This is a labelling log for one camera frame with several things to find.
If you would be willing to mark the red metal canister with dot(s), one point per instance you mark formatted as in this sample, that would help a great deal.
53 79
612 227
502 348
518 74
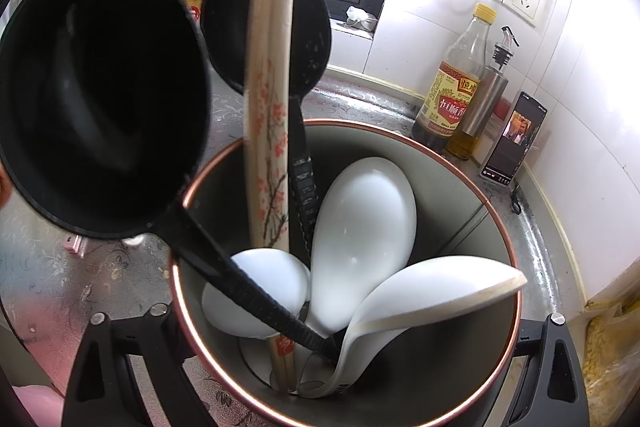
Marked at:
450 357

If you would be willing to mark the round white plastic spoon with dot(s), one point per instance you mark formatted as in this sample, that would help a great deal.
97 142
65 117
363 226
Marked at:
270 277

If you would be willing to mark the wooden chopsticks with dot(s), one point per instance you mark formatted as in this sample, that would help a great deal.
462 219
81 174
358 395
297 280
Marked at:
267 107

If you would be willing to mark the vinegar bottle yellow cap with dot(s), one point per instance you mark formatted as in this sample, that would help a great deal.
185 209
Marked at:
450 97

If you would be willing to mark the large black ladle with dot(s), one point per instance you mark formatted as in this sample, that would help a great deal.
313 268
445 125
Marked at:
100 97

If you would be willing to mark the small black ladle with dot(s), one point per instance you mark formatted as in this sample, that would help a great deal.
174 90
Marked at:
310 32

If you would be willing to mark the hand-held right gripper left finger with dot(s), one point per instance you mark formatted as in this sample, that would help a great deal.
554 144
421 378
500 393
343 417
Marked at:
145 332

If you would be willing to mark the steel oil dispenser bottle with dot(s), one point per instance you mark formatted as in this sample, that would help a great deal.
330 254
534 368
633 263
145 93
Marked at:
482 107

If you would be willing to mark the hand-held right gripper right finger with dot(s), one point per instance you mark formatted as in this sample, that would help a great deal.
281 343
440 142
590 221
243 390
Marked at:
530 342

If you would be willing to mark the smartphone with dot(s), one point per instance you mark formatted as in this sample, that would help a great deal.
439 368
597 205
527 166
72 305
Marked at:
515 147

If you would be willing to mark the large white soup spoon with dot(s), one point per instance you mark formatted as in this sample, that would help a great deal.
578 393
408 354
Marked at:
365 232

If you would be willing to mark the small white soup spoon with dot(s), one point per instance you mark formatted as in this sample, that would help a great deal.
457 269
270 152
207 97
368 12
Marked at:
425 292

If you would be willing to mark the pink clothing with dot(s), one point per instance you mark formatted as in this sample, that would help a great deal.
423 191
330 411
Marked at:
40 407

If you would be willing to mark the small red box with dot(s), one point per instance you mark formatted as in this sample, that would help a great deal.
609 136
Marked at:
499 109

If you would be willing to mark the bag of yellow noodles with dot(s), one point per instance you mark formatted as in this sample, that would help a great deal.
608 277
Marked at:
610 357

